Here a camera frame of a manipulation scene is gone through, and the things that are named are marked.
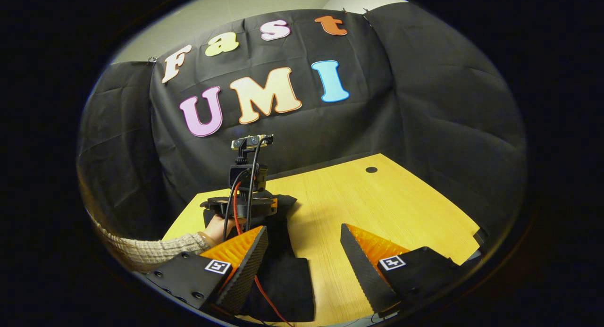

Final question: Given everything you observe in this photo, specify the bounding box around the black backdrop cloth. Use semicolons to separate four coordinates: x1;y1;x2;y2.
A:
76;1;528;243

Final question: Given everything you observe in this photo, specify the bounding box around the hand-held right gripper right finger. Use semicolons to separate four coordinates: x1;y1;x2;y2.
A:
341;223;466;315

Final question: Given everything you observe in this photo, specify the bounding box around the black buttoned garment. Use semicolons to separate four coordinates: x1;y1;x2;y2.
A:
201;194;316;323

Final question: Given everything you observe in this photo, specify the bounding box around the black cable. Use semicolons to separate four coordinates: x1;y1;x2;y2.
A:
223;137;266;233

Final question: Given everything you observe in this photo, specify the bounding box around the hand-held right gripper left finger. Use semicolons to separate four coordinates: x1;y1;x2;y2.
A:
146;226;268;316

